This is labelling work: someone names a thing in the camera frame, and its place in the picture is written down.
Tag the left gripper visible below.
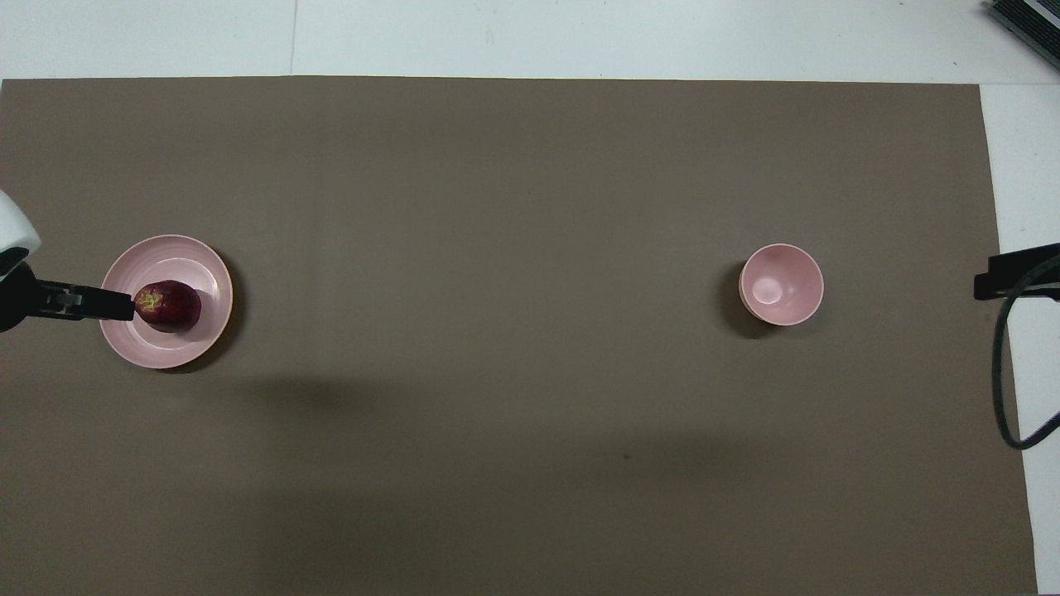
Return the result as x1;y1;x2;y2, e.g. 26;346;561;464
0;258;49;334

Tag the dark red apple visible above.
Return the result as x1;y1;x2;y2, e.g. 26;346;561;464
133;280;203;334

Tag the pink plate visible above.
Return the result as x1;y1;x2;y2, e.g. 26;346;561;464
99;234;235;371

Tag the pink bowl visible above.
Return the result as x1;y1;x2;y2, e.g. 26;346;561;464
738;243;826;328

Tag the black stand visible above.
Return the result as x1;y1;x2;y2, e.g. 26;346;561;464
973;243;1060;302

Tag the dark ribbed metal box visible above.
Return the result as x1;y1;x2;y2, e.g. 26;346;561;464
982;0;1060;72

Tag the black cable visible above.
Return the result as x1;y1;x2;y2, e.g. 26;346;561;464
992;252;1060;451

